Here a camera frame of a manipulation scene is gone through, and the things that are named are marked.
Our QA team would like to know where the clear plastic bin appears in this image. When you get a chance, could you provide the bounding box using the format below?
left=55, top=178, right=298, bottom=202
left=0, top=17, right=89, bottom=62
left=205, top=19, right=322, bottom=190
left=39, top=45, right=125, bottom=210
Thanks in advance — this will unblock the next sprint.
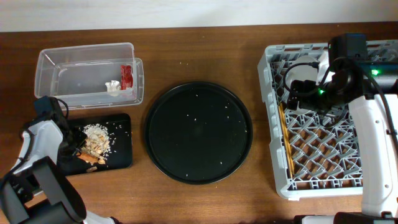
left=34, top=42, right=144, bottom=110

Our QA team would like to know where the orange carrot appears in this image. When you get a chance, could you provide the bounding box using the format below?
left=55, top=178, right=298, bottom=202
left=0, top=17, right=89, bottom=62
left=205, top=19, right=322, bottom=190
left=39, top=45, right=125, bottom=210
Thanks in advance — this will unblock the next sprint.
left=78, top=152, right=99, bottom=164

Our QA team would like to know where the red snack wrapper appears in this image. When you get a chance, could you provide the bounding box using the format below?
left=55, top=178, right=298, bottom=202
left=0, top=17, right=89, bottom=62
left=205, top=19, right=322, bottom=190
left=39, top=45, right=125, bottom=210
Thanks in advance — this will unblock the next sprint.
left=121, top=65, right=134, bottom=90

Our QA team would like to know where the wooden chopstick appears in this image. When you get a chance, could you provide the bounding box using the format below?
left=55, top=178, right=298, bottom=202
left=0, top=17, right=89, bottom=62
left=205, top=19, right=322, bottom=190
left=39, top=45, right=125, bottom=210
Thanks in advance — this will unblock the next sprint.
left=278, top=103, right=293, bottom=178
left=279, top=104, right=295, bottom=177

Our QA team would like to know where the peanut shells pile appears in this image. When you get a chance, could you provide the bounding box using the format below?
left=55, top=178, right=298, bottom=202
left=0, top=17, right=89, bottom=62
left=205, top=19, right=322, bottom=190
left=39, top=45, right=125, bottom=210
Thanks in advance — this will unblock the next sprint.
left=81, top=129, right=110, bottom=173

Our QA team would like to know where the white tissue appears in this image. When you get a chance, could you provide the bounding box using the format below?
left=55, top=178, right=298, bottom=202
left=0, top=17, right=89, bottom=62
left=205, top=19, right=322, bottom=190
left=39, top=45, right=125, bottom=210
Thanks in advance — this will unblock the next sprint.
left=105, top=80, right=121, bottom=96

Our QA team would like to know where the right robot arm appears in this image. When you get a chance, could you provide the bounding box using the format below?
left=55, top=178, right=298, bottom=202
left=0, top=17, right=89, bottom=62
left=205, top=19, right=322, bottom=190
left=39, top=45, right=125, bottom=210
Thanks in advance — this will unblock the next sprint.
left=283, top=33, right=397, bottom=223

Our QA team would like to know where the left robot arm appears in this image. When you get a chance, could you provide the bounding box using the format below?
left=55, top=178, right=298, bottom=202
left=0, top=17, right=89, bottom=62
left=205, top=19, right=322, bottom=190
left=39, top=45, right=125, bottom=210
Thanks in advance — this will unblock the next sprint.
left=1, top=96, right=118, bottom=224

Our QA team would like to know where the grey dishwasher rack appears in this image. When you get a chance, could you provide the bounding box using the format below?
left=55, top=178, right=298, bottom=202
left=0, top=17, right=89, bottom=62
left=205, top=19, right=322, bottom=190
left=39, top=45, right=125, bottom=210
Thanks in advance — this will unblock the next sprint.
left=257, top=40, right=397, bottom=200

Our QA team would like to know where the grey plate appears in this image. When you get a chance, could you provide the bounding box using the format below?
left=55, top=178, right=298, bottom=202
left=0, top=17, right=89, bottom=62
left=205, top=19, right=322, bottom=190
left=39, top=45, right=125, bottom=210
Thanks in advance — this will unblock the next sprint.
left=286, top=55, right=319, bottom=115

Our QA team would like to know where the white rice pile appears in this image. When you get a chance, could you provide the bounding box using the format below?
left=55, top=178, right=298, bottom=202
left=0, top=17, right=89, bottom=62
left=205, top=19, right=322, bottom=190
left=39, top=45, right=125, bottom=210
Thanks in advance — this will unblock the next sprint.
left=81, top=123, right=130, bottom=157

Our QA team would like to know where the black rectangular tray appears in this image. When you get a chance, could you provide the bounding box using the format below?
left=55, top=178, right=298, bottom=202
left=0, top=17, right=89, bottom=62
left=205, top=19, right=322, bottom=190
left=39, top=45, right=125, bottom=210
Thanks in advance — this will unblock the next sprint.
left=57, top=113, right=132, bottom=175

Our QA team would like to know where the round black tray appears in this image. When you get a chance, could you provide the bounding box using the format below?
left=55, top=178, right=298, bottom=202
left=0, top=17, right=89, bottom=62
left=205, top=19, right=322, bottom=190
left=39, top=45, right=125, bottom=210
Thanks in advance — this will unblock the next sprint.
left=143, top=82, right=253, bottom=185

